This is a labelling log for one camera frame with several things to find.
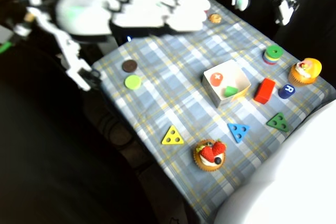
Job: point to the red toy cylinder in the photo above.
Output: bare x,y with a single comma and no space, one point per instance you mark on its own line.
216,79

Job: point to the green toy cylinder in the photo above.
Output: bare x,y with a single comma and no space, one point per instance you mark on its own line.
230,91

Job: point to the white yellow paper box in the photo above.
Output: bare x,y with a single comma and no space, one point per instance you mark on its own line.
212,90

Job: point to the blue cylinder with letter R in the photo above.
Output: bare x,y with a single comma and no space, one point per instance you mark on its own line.
286,91

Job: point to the toy butter cookie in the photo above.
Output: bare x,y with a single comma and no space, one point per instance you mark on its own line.
215,18

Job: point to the brown toy sandwich cookie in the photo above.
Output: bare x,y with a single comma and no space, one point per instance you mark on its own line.
129,65

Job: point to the green toy sandwich cookie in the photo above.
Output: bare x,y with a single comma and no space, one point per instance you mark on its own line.
132,81

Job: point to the red rectangular wooden block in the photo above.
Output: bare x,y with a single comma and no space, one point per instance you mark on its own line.
263,91

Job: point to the toy cupcake with yellow topping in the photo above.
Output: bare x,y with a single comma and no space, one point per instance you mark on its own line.
304,72

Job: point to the blue plaid table cloth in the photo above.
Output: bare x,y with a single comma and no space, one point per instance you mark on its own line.
183,108

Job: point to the yellow triangle block with holes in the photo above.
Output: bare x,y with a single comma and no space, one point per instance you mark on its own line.
172,138

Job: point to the green triangle block with holes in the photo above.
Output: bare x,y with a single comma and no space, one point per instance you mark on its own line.
279,124

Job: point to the blue triangle block with holes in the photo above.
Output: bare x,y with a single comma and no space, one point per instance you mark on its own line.
237,132

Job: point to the toy cupcake with strawberries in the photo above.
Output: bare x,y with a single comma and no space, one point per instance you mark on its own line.
210,155

